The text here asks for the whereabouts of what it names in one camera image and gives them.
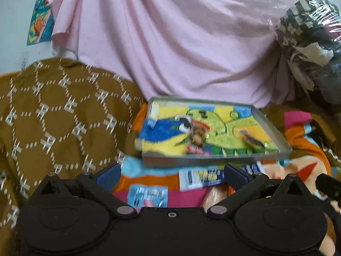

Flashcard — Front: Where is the clear plastic bag of clothes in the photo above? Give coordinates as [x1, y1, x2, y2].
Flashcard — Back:
[274, 0, 341, 105]

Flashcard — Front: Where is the colourful printed blanket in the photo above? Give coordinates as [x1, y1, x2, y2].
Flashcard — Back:
[113, 104, 341, 256]

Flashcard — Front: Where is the light blue snack packet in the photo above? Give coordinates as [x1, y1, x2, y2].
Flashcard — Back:
[127, 185, 169, 209]

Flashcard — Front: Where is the brown and red snack packet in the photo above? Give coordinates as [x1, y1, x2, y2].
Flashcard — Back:
[174, 115, 212, 155]

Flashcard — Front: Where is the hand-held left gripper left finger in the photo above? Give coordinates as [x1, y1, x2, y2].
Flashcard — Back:
[29, 163, 137, 219]

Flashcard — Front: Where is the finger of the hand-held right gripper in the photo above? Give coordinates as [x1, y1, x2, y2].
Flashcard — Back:
[315, 173, 341, 202]

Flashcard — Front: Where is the pink cloth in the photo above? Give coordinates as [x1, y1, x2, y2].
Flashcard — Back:
[49, 0, 324, 110]

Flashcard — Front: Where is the brown patterned cloth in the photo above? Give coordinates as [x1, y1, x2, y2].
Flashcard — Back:
[0, 58, 147, 256]

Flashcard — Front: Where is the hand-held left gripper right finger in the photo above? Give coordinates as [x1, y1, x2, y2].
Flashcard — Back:
[207, 162, 316, 218]

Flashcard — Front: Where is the tan baked snack packet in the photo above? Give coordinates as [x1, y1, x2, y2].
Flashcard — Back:
[202, 185, 236, 212]

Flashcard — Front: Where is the colourful wall poster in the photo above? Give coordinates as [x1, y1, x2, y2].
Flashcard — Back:
[27, 0, 61, 46]

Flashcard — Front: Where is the grey tray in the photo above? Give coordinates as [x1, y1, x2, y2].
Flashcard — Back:
[134, 96, 293, 169]

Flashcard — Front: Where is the colourful cartoon towel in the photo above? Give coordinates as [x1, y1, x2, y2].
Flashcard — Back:
[139, 103, 280, 157]

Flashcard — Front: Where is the dark brown snack packet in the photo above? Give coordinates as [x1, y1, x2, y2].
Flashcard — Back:
[238, 129, 266, 150]

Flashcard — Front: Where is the navy blue snack packet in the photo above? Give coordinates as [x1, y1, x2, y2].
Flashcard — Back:
[178, 162, 265, 192]

